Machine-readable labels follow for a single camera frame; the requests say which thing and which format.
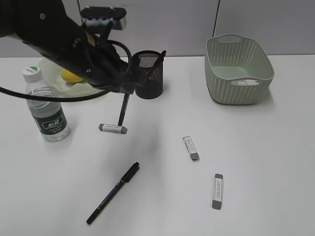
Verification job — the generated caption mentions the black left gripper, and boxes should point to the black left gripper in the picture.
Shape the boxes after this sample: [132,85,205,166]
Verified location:
[84,44,143,94]

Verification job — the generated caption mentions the black marker pen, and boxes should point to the black marker pen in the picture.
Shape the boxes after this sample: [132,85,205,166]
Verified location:
[147,50,166,78]
[86,162,140,225]
[118,93,130,126]

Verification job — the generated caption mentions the yellow mango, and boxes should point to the yellow mango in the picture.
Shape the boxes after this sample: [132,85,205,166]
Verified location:
[61,70,84,83]

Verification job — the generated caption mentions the clear water bottle green label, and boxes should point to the clear water bottle green label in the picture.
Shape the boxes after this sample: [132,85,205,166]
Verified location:
[23,66,70,142]

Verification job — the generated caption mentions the grey white eraser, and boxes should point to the grey white eraser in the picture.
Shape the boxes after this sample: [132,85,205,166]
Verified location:
[212,174,223,210]
[183,136,199,161]
[98,123,127,134]

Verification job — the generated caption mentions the white waste paper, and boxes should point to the white waste paper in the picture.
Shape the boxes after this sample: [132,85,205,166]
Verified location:
[231,79,259,87]

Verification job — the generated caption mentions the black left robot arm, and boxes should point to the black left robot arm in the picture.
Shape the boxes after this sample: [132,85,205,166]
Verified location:
[0,0,142,93]

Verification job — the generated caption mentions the black mesh pen holder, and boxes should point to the black mesh pen holder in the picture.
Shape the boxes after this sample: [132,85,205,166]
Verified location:
[132,50,163,99]

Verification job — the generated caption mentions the pale green wavy glass plate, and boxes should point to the pale green wavy glass plate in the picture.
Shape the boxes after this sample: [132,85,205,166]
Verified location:
[38,58,102,97]

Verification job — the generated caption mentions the pale green woven plastic basket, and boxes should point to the pale green woven plastic basket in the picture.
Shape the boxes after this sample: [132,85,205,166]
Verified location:
[204,33,275,105]

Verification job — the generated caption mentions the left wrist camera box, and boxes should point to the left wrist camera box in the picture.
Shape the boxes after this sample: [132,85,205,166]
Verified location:
[80,6,126,30]

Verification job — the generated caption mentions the black wall cable right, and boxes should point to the black wall cable right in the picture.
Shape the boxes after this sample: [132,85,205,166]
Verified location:
[212,0,221,38]

